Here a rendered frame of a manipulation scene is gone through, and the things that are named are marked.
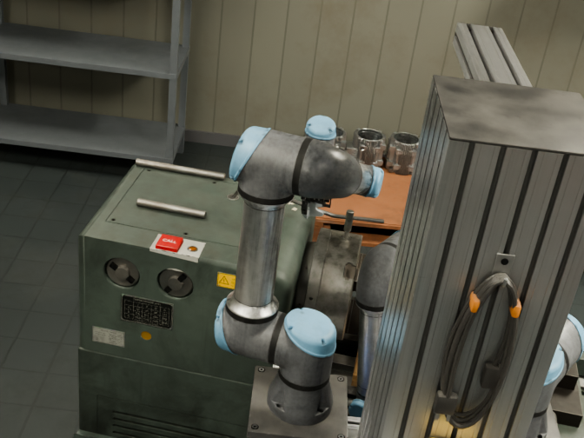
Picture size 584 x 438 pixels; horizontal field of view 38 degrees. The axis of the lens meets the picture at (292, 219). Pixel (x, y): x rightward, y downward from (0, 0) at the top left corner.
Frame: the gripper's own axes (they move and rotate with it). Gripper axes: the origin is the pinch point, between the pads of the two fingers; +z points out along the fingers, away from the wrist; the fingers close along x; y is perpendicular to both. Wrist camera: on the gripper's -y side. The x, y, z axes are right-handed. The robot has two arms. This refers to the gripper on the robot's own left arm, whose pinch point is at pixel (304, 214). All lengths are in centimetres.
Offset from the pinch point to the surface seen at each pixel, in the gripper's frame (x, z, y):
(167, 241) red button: -18.7, -0.6, -33.8
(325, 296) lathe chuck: -15.7, 14.7, 9.9
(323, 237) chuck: 0.8, 9.7, 6.0
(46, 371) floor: 9, 144, -105
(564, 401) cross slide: -25, 29, 80
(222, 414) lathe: -40, 49, -14
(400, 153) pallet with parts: 219, 188, 27
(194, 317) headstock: -28.8, 18.0, -24.2
